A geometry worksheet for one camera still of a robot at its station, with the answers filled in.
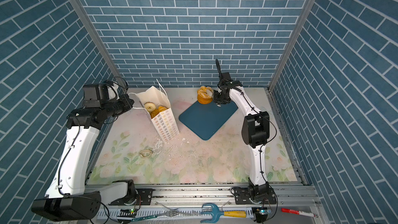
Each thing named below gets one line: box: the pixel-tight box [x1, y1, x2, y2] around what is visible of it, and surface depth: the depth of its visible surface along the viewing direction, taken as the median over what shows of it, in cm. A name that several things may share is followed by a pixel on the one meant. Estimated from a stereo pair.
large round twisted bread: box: [196, 85, 214, 105], surface depth 110 cm
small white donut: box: [144, 101, 156, 112], surface depth 91 cm
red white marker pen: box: [280, 207, 319, 218], surface depth 71 cm
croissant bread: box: [150, 105, 169, 119], surface depth 90 cm
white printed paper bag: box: [128, 78, 180, 143], surface depth 84 cm
